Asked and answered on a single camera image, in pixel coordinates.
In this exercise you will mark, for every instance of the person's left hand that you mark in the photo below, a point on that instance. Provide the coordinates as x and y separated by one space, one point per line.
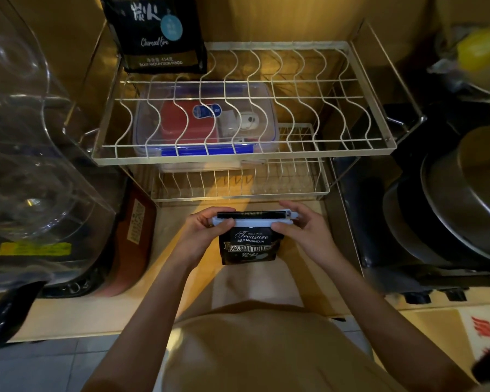
196 238

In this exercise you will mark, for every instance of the person's right hand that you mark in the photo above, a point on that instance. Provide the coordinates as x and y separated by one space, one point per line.
310 236

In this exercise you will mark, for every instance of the person's right thumb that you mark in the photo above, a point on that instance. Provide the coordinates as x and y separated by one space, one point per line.
282 228

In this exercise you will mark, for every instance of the person's left thumb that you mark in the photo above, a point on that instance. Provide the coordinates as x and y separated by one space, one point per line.
222 228

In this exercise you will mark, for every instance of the white bag sealing clip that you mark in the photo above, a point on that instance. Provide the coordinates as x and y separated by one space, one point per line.
253 218

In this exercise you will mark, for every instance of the small black coffee bag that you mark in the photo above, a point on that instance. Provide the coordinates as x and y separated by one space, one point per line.
249 249

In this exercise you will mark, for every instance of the person's right forearm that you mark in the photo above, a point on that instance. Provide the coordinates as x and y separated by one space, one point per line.
388 322

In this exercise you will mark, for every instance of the person's left forearm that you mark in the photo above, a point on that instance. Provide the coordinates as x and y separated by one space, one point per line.
147 322

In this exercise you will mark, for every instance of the brown cardboard box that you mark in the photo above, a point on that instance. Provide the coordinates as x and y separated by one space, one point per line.
132 240

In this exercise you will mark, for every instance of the red packet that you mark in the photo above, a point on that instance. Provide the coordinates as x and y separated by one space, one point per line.
188 126

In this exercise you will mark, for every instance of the white round gadget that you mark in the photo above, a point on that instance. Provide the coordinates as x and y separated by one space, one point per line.
248 120

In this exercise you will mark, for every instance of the clear storage box blue clips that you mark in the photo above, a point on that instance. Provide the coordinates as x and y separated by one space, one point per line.
265 114

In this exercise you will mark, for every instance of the beige shirt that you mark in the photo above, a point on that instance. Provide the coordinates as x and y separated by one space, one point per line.
269 351

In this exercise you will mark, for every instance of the black frying pan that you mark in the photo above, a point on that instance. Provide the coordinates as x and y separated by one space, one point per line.
408 228

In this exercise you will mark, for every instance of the metal pot lid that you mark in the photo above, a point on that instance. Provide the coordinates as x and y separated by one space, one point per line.
469 191

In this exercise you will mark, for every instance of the clear plastic appliance jug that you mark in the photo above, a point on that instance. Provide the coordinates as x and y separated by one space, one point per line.
32 159

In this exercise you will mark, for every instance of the large black coffee bag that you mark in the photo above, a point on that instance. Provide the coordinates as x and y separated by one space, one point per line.
155 32

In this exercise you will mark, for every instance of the yellow item in plastic bag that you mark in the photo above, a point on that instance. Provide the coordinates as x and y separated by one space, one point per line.
480 50

